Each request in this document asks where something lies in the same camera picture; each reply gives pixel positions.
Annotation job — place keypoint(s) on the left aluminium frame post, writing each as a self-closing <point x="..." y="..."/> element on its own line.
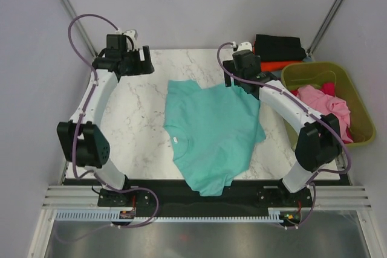
<point x="70" y="11"/>

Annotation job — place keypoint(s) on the white slotted cable duct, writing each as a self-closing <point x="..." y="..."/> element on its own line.
<point x="119" y="216"/>

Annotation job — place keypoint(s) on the aluminium frame post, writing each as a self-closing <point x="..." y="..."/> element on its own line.
<point x="329" y="18"/>
<point x="70" y="11"/>

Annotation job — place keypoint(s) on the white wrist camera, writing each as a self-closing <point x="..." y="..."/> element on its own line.
<point x="131" y="33"/>
<point x="244" y="46"/>

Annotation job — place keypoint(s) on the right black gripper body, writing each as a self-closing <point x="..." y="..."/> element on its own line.
<point x="229" y="66"/>

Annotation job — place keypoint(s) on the orange folded t shirt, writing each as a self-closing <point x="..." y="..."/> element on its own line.
<point x="277" y="66"/>

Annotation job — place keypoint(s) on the grey blue folded t shirt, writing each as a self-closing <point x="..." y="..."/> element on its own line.
<point x="277" y="73"/>

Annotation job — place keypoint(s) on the teal t shirt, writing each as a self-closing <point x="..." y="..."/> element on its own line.
<point x="213" y="133"/>

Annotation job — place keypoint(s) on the aluminium front rail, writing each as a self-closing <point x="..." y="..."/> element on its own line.
<point x="352" y="197"/>

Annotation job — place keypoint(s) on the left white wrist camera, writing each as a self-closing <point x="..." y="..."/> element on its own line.
<point x="131" y="33"/>

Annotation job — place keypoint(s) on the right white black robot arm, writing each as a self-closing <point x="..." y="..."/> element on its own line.
<point x="319" y="142"/>

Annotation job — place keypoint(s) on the right aluminium frame post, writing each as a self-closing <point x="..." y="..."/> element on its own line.
<point x="329" y="18"/>

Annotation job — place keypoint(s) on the olive green plastic bin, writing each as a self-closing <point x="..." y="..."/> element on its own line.
<point x="327" y="88"/>

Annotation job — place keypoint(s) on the black folded t shirt top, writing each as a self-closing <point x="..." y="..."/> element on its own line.
<point x="278" y="48"/>

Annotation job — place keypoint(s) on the pink t shirt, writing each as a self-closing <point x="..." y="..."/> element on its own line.
<point x="332" y="107"/>

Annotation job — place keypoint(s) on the red t shirt in bin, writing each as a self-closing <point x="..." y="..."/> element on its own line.
<point x="329" y="89"/>

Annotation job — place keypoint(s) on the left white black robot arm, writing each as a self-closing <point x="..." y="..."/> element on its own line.
<point x="82" y="141"/>

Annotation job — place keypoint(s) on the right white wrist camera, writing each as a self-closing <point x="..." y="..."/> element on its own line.
<point x="244" y="46"/>

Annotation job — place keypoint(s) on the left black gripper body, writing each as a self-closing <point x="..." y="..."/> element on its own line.
<point x="135" y="66"/>

